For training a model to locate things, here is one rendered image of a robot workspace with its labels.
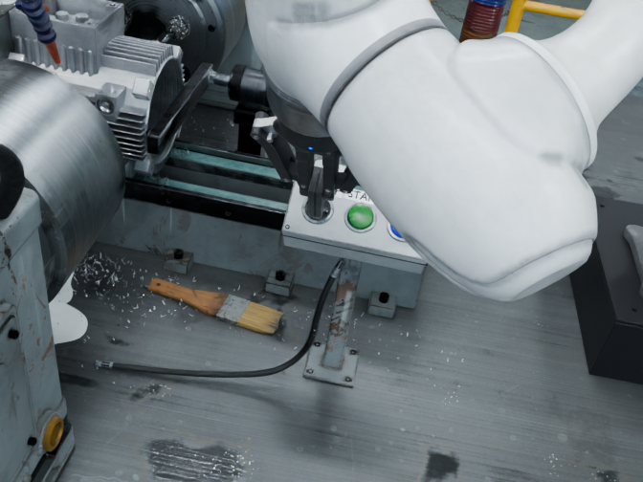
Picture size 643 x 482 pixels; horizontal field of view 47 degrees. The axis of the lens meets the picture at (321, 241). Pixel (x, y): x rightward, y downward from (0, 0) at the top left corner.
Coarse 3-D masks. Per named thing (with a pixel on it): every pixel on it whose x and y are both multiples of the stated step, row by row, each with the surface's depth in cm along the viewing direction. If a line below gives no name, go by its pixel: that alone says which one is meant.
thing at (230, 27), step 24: (120, 0) 122; (144, 0) 121; (168, 0) 120; (192, 0) 120; (216, 0) 121; (240, 0) 131; (144, 24) 123; (168, 24) 120; (192, 24) 122; (216, 24) 122; (240, 24) 133; (192, 48) 124; (216, 48) 124; (192, 72) 127
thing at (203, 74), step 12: (204, 72) 117; (192, 84) 113; (204, 84) 116; (180, 96) 110; (192, 96) 111; (168, 108) 106; (180, 108) 107; (192, 108) 113; (168, 120) 103; (180, 120) 107; (156, 132) 100; (168, 132) 103; (156, 144) 100
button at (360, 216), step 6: (354, 210) 84; (360, 210) 84; (366, 210) 84; (348, 216) 84; (354, 216) 84; (360, 216) 84; (366, 216) 84; (372, 216) 84; (348, 222) 84; (354, 222) 83; (360, 222) 83; (366, 222) 83; (372, 222) 84; (354, 228) 84; (360, 228) 83; (366, 228) 84
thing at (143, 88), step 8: (176, 48) 108; (16, 56) 100; (24, 56) 100; (176, 56) 108; (136, 80) 99; (144, 80) 99; (136, 88) 99; (144, 88) 99; (152, 88) 100; (136, 96) 99; (144, 96) 99; (176, 136) 117; (144, 160) 106; (136, 168) 106; (144, 168) 106; (152, 168) 108
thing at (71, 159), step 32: (0, 64) 82; (32, 64) 83; (0, 96) 77; (32, 96) 79; (64, 96) 82; (0, 128) 73; (32, 128) 76; (64, 128) 79; (96, 128) 83; (32, 160) 73; (64, 160) 77; (96, 160) 82; (64, 192) 76; (96, 192) 82; (64, 224) 76; (96, 224) 83; (64, 256) 77
